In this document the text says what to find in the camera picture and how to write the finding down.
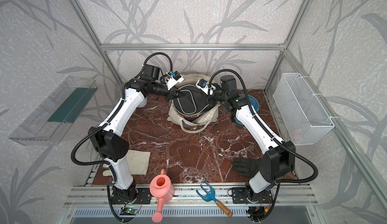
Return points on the blue paddle case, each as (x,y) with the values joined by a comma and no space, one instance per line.
(255,105)

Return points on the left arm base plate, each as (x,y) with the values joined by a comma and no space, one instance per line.
(134,195)

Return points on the white flower pot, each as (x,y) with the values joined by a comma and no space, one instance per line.
(143,103)

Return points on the pink watering can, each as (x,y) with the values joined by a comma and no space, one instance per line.
(163,190)

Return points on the blue hand rake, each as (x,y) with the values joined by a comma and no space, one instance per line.
(210,196)

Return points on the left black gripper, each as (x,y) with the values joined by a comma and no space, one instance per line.
(172,94)

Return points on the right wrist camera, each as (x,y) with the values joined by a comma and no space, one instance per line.
(227,84)

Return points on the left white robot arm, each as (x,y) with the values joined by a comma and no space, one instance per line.
(107,137)

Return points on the clear plastic wall shelf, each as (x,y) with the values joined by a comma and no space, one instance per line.
(49,123)

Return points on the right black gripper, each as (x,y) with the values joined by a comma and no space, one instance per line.
(209,101)

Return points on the beige work glove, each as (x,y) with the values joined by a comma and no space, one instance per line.
(137,161)

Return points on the black and green glove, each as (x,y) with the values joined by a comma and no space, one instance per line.
(246,167)

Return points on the black paddle case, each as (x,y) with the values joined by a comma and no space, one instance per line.
(193,105)

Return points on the white wire mesh basket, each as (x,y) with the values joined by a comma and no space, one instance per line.
(305,118)

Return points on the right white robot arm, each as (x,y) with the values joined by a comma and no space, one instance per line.
(278,156)

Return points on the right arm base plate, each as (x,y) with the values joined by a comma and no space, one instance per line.
(243,195)

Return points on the beige canvas bag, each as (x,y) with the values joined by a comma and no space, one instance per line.
(200,123)

